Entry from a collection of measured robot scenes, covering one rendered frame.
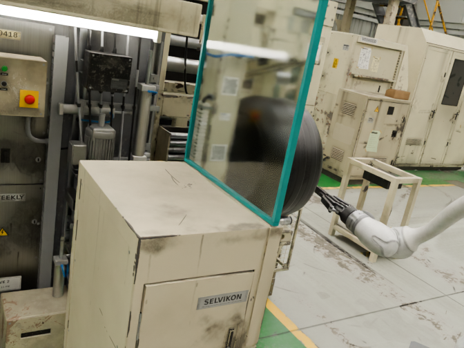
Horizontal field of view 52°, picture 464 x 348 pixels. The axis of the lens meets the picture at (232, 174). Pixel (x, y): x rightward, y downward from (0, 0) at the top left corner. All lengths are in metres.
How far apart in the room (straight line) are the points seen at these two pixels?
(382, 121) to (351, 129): 0.47
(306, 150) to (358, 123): 4.50
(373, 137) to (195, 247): 5.78
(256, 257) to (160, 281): 0.26
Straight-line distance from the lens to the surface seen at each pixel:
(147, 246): 1.07
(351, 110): 6.66
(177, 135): 2.40
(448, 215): 1.75
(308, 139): 2.11
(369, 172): 4.51
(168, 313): 1.19
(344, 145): 6.72
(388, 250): 1.79
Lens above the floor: 1.72
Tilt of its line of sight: 16 degrees down
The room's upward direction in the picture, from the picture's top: 11 degrees clockwise
